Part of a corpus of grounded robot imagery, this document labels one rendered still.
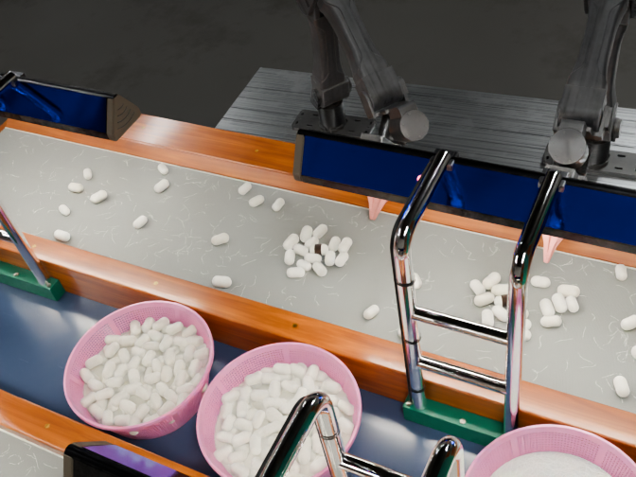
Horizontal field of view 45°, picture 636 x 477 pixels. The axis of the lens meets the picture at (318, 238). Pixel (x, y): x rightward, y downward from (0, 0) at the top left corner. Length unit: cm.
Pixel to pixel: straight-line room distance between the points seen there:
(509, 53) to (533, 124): 146
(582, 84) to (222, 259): 73
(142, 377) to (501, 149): 92
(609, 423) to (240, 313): 63
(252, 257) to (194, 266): 12
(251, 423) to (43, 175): 88
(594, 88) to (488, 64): 188
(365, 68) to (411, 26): 201
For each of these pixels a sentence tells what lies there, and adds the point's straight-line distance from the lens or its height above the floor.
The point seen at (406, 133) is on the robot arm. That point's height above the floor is 92.
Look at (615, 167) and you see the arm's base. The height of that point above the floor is 68.
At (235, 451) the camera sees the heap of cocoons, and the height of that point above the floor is 74.
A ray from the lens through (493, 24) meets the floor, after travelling 347.
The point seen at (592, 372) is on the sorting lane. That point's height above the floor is 74.
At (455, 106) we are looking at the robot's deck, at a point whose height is 67.
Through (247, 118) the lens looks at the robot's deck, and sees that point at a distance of 197.
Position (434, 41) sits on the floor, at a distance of 338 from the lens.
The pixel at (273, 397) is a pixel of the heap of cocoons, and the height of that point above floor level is 74.
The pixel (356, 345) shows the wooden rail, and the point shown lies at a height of 76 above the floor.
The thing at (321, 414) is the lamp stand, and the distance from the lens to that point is 86.
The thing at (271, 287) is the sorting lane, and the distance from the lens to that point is 145.
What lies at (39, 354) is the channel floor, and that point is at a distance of 161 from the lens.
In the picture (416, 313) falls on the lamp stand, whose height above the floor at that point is 97.
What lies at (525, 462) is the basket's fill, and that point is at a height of 73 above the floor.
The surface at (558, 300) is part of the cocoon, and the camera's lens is 136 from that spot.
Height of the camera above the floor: 182
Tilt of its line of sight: 45 degrees down
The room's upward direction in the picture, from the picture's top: 13 degrees counter-clockwise
